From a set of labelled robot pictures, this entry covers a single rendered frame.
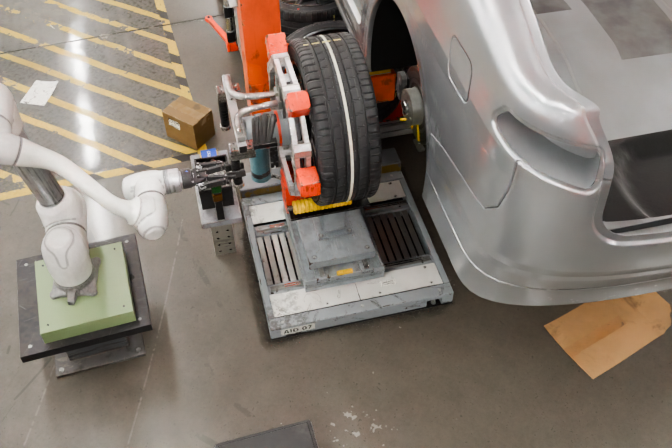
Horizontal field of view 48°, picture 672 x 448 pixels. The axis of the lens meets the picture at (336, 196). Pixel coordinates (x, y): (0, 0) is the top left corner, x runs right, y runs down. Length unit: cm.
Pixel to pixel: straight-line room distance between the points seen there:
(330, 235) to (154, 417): 106
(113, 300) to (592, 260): 182
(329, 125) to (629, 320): 168
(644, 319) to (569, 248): 146
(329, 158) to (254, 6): 77
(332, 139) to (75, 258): 108
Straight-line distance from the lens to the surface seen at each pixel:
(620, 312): 366
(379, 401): 323
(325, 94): 272
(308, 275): 339
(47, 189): 306
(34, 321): 329
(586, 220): 218
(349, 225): 345
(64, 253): 303
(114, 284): 319
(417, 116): 305
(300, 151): 273
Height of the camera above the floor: 284
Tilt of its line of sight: 47 degrees down
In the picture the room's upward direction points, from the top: straight up
